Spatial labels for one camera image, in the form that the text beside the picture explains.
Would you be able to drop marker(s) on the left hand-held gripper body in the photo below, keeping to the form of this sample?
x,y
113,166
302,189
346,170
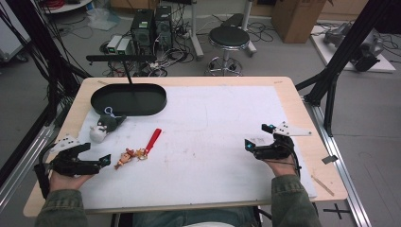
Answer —
x,y
67,164

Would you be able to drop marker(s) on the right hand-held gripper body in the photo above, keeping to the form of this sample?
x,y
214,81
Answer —
x,y
277,149

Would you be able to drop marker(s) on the person's right hand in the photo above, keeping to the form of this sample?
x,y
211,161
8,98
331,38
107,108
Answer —
x,y
282,167

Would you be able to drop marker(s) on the person's left hand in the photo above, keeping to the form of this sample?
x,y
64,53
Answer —
x,y
66,183

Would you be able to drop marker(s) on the small grey tape piece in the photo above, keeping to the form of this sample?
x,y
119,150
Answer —
x,y
329,159

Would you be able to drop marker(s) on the black rack with oval base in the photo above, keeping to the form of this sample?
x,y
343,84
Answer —
x,y
132,101

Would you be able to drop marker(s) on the person's legs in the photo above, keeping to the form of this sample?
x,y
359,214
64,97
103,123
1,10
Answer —
x,y
189,216

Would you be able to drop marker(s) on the white floor board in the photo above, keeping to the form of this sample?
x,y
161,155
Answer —
x,y
321,50

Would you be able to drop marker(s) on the black round stool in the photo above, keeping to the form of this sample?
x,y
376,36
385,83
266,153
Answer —
x,y
229,37

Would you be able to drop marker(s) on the white desk leg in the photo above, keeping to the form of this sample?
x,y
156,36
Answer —
x,y
196,34
249,28

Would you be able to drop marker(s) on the small white box device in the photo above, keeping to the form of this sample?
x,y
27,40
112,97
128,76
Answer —
x,y
123,46
113,44

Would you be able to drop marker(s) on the cardboard box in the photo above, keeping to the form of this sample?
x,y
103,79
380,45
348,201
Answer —
x,y
296,20

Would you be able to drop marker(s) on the grey and black machine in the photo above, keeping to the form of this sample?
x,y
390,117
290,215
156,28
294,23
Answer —
x,y
369,53

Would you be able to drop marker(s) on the clear plastic bag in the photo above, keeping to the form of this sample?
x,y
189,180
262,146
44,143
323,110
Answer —
x,y
102,19

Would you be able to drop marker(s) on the black computer tower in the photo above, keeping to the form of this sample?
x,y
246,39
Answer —
x,y
164,26
142,30

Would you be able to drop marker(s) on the round white table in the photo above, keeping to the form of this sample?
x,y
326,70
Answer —
x,y
69,7

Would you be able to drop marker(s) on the aluminium rail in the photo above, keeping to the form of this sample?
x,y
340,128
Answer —
x,y
22,167
343,176

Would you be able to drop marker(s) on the black frame strut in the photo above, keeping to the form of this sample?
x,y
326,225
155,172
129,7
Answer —
x,y
41,41
343,53

